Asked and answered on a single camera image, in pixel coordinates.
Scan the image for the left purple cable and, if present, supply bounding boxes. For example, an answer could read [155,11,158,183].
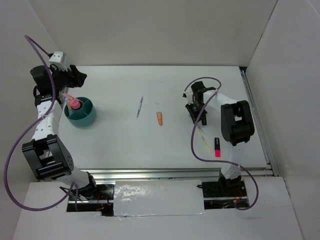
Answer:
[4,34,80,213]

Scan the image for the teal round organizer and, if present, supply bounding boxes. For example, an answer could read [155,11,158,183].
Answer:
[64,97,97,128]

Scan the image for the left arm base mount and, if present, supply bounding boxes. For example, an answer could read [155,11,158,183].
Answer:
[66,178,115,217]

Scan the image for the blue white pen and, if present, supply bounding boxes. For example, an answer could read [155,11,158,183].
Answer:
[136,96,144,119]

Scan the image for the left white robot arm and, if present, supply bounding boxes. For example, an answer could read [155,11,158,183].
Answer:
[21,63,99,200]

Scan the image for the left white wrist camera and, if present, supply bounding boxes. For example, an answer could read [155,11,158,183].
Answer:
[49,51,70,72]

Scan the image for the light blue highlighter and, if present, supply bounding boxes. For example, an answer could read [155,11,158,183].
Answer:
[64,97,72,116]

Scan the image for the pink capped black highlighter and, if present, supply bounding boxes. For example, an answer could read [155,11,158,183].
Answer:
[214,137,221,158]

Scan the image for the yellow clear pen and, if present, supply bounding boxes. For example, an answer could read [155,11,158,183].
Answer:
[196,125,213,154]

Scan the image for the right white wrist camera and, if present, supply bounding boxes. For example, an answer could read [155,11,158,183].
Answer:
[182,91,193,104]

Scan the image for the blue capped black highlighter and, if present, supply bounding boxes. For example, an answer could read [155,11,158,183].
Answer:
[201,116,207,126]

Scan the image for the orange grey highlighter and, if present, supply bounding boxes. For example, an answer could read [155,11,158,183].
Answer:
[62,93,74,100]

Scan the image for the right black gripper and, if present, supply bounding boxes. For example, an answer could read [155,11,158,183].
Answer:
[186,99,208,124]

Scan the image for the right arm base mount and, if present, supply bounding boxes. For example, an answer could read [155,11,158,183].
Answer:
[196,179,250,210]

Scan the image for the white front panel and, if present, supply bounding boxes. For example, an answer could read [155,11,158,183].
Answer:
[113,180,205,217]

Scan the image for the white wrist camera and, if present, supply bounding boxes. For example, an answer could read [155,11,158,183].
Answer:
[49,51,70,72]
[182,91,193,104]

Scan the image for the orange clear cap highlighter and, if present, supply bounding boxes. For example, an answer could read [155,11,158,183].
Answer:
[156,111,163,126]

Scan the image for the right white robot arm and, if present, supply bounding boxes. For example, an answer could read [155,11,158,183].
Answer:
[182,77,255,196]

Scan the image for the aluminium front rail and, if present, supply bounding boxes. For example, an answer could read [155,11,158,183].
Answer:
[74,167,273,181]

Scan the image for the pink capped bottle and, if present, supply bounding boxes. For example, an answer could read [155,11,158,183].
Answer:
[70,98,81,110]

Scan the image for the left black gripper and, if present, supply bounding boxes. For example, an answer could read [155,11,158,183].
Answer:
[51,65,88,92]

